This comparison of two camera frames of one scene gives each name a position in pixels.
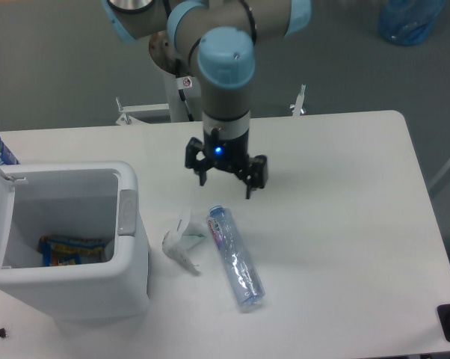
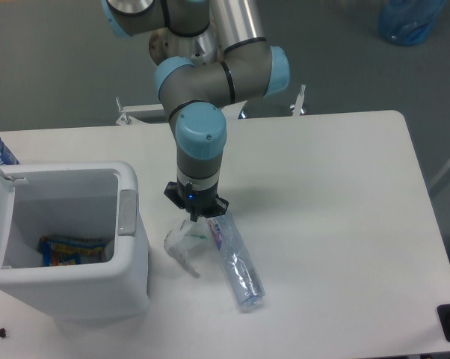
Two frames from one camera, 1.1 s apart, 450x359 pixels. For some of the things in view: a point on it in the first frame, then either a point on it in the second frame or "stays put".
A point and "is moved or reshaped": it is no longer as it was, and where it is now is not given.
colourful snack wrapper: x=58 y=251 stays put
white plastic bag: x=177 y=244 is moved or reshaped
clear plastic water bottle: x=235 y=259 stays put
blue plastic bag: x=409 y=22 stays put
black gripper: x=229 y=153 to x=197 y=202
